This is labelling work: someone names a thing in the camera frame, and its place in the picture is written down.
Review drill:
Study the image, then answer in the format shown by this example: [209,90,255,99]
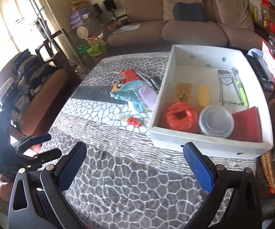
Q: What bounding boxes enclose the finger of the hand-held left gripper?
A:
[20,148,62,170]
[12,134,52,149]

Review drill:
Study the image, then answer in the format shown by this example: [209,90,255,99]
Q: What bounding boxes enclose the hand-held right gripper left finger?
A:
[8,141,88,229]

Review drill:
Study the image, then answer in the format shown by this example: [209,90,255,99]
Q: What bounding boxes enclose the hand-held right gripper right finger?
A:
[183,142,262,229]

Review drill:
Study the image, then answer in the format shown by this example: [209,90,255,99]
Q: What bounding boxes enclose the white cardboard box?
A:
[148,44,274,160]

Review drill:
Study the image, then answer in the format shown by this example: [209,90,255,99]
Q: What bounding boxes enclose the teal towel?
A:
[110,81,152,112]

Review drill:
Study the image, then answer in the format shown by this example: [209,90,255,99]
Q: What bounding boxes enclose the person's left forearm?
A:
[0,175,16,225]

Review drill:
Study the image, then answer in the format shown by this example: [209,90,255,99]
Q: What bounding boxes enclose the clear round plastic container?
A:
[199,105,235,139]

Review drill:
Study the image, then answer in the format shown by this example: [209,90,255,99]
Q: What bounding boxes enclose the brown armchair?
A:
[0,50,69,148]

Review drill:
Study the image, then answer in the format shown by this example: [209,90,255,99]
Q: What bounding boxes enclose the grey patterned tablecloth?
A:
[36,51,257,229]

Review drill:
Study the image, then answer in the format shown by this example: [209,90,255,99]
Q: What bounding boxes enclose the pile of clothes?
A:
[0,49,59,124]

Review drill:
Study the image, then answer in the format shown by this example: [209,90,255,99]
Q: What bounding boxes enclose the orange twine ball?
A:
[163,101,200,132]

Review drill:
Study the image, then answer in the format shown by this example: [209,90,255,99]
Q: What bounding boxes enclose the yellow plastic bar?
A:
[198,85,210,108]

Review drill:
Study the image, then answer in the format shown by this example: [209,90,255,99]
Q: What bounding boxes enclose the yellow card packet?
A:
[175,82,193,105]

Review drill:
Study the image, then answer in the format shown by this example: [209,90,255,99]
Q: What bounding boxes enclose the dark wooden chair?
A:
[35,29,73,69]

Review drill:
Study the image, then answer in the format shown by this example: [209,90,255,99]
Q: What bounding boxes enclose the black case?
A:
[149,76,163,90]

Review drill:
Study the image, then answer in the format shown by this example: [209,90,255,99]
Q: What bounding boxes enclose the white coat rack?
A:
[23,0,89,75]

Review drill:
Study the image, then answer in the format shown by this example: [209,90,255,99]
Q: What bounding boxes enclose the green bags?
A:
[77,42,107,58]

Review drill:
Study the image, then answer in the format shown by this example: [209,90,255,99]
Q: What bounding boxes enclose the cream curtain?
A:
[0,0,66,81]

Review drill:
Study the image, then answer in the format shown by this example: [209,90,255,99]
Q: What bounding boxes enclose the potted plant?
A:
[16,5,48,39]

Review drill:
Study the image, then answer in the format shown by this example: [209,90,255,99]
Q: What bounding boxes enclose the black remote control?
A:
[246,54,274,93]

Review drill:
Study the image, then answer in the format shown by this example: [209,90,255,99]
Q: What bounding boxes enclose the round white tin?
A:
[77,26,89,39]

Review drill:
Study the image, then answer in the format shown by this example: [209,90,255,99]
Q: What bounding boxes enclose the stack of purple boxes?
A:
[68,10,90,28]

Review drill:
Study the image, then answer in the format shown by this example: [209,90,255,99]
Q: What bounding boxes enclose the red white snack bag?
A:
[262,40,275,81]

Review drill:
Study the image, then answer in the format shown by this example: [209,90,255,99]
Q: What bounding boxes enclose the brown sofa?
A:
[107,0,269,52]

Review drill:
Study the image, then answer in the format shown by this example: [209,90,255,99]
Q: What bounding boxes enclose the black speaker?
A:
[88,3,103,17]
[103,0,116,12]

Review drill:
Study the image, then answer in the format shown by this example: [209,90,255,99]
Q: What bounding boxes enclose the white papers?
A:
[114,24,141,34]

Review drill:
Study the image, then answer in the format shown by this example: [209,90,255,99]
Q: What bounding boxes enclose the dark lumbar pillow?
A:
[173,2,208,22]

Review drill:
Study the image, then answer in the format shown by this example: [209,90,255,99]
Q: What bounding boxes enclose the beige sofa cushion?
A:
[210,0,255,31]
[160,0,205,22]

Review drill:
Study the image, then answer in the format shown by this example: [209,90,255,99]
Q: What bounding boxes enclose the green-handled kitchen tool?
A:
[232,68,250,109]

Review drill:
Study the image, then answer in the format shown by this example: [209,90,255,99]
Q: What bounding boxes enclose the metal wire kitchen tool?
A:
[217,69,244,106]

